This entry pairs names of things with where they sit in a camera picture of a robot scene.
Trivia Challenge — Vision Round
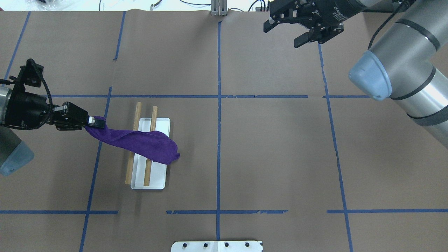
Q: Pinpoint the brown paper table cover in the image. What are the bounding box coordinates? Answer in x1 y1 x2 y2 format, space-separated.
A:
1 10 447 252

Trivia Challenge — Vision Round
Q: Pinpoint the aluminium frame post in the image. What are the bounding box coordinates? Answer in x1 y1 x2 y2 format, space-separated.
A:
211 0 228 16

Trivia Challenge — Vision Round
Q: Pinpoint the purple towel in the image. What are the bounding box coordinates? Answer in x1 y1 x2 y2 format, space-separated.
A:
85 125 181 165

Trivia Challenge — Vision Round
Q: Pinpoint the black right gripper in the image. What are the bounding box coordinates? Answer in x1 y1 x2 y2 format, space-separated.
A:
263 0 344 48

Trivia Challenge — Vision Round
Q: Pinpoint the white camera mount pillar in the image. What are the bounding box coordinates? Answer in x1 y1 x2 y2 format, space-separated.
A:
171 240 264 252

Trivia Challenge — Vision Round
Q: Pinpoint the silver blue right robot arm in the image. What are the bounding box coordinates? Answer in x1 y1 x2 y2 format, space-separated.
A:
264 0 448 147

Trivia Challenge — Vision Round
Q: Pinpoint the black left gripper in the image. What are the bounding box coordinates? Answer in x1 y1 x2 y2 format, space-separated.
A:
5 91 106 131

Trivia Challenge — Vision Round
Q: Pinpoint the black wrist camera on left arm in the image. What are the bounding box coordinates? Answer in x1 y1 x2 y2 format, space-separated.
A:
10 58 44 92

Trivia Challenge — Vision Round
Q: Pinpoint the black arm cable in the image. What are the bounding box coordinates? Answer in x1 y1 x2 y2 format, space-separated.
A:
27 58 56 131

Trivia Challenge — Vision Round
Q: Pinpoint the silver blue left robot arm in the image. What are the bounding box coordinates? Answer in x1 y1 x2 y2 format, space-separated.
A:
1 87 106 176

